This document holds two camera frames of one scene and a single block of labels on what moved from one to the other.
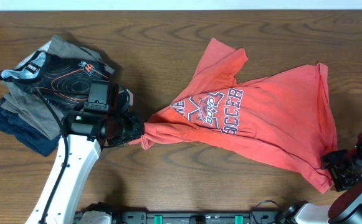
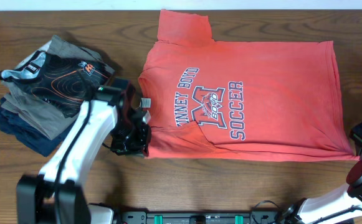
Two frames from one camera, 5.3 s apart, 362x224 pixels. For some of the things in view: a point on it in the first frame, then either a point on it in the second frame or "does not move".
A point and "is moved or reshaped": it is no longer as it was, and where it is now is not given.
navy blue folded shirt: [25, 134] does not move
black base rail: [179, 218] does not move
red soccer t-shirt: [284, 117] is moved or reshaped
